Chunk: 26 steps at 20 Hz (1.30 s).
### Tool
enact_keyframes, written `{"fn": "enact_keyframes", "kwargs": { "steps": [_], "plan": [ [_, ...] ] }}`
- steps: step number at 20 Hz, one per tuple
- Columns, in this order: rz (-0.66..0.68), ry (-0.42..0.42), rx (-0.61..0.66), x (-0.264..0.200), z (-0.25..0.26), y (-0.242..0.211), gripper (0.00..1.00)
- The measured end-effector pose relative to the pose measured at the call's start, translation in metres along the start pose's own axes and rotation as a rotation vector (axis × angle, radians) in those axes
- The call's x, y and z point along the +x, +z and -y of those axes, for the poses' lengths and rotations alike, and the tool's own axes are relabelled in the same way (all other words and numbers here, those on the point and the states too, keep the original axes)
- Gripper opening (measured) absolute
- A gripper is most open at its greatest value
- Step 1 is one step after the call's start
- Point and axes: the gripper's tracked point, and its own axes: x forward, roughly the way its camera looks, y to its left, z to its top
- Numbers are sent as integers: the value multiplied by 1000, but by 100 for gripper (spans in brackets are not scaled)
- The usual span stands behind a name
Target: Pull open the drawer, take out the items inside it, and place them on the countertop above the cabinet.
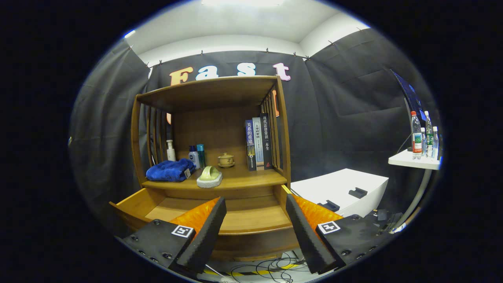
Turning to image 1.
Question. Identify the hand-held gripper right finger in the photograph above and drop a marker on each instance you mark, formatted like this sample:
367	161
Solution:
306	236

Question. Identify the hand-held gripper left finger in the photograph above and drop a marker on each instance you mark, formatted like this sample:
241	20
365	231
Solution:
206	236

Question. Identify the wooden drawer with black knob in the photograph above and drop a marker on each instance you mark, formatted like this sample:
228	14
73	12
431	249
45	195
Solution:
255	220

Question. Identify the white drawer unit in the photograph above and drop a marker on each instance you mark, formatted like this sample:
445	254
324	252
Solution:
334	184

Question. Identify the wooden countertop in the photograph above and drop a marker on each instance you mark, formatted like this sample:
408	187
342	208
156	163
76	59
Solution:
243	177

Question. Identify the wooden cabinet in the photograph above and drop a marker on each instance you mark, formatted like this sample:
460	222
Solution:
212	129

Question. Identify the blue towel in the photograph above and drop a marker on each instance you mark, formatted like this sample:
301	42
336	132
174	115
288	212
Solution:
169	171

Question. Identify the white bottle with blue cap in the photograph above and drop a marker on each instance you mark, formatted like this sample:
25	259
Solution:
193	159

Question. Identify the beige lidded teacup with saucer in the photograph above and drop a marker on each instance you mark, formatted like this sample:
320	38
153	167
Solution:
226	160

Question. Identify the teal bottle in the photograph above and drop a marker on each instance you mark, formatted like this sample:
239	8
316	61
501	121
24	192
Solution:
201	155

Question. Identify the white pump bottle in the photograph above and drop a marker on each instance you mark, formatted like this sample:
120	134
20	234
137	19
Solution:
171	153

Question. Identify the book with black spine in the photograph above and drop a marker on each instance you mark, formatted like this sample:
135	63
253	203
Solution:
266	141

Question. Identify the book with pale spine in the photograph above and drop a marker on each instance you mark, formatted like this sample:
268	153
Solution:
258	141

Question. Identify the white side table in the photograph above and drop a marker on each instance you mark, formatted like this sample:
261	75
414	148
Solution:
408	160

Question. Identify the water bottle with red label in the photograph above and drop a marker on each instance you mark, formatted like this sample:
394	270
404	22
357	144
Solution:
416	137

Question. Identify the small clear water bottle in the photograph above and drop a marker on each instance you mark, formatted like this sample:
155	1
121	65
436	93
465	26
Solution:
435	143
423	143

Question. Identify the water bottle with green label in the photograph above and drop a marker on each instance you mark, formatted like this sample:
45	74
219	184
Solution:
428	137

